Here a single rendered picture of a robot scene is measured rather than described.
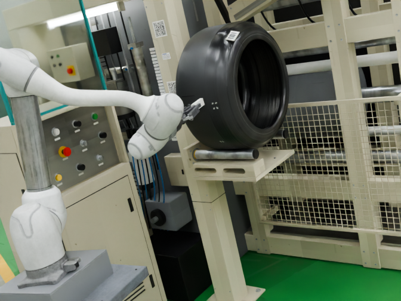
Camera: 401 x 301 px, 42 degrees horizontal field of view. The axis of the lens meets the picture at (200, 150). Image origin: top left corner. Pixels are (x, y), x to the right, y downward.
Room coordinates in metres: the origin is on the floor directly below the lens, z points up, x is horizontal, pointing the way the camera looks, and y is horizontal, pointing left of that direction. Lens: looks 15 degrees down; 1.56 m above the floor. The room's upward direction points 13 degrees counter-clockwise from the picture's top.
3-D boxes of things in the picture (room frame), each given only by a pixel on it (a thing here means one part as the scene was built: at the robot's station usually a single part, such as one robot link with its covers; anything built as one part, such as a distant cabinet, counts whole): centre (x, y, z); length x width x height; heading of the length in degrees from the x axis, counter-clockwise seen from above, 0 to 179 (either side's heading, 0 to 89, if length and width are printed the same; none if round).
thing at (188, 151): (2.55, -0.06, 0.90); 0.40 x 0.03 x 0.10; 139
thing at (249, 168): (2.33, -0.10, 0.83); 0.36 x 0.09 x 0.06; 49
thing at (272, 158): (2.44, -0.19, 0.80); 0.37 x 0.36 x 0.02; 139
